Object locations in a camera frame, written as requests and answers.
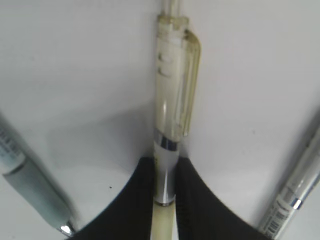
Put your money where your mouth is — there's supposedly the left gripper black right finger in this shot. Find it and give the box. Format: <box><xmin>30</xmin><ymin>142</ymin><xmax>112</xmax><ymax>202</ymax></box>
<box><xmin>175</xmin><ymin>157</ymin><xmax>268</xmax><ymax>240</ymax></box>

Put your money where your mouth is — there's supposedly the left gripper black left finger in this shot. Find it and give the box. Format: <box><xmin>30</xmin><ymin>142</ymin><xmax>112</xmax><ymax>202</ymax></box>
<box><xmin>71</xmin><ymin>157</ymin><xmax>155</xmax><ymax>240</ymax></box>

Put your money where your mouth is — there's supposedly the lilac grip white pen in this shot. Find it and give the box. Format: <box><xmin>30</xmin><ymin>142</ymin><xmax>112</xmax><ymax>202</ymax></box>
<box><xmin>257</xmin><ymin>109</ymin><xmax>320</xmax><ymax>240</ymax></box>

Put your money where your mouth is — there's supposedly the grey grip white pen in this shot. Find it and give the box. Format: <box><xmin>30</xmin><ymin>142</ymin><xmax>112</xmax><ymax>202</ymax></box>
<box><xmin>0</xmin><ymin>115</ymin><xmax>77</xmax><ymax>238</ymax></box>

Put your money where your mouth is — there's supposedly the cream grip white pen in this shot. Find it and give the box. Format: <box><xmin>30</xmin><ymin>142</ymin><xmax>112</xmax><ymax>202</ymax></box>
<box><xmin>150</xmin><ymin>0</ymin><xmax>201</xmax><ymax>240</ymax></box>

